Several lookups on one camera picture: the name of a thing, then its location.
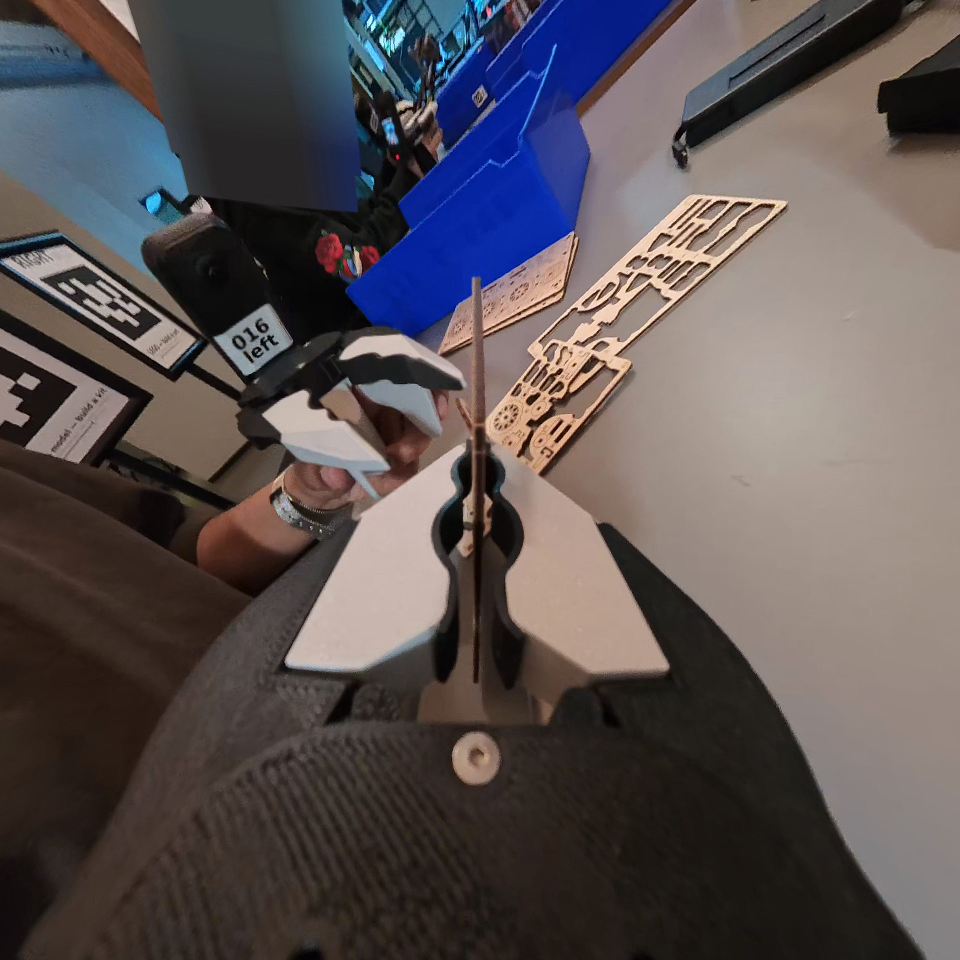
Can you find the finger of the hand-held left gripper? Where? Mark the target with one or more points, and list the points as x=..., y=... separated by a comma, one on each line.
x=409, y=360
x=315, y=431

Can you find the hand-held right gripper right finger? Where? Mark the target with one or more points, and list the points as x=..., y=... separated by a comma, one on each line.
x=585, y=592

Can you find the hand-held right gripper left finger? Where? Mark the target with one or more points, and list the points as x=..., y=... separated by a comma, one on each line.
x=375, y=592

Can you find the wooden sheet with round holes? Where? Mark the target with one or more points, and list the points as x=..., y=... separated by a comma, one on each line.
x=478, y=360

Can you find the wooden gear parts sheet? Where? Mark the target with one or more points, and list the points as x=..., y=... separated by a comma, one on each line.
x=525, y=431

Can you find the person's left hand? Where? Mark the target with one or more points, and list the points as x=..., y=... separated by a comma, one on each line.
x=405, y=450

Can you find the framed marker sign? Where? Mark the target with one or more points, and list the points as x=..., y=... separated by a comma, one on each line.
x=45, y=405
x=97, y=300

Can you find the stack of wooden parts sheets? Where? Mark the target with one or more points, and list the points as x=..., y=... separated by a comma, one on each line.
x=525, y=292

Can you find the blue plastic bin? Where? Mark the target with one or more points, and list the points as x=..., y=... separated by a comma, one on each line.
x=480, y=225
x=570, y=45

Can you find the large emptied wooden parts sheet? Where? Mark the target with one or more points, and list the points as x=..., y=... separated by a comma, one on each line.
x=611, y=311

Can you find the wooden beam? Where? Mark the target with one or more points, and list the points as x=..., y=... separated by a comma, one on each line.
x=90, y=37

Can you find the olive brown sweater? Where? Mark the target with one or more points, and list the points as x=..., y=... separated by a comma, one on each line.
x=90, y=637

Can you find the black flat case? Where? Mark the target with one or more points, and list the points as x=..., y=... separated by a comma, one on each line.
x=787, y=67

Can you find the black box with orange print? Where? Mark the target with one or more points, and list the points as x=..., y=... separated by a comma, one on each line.
x=922, y=97

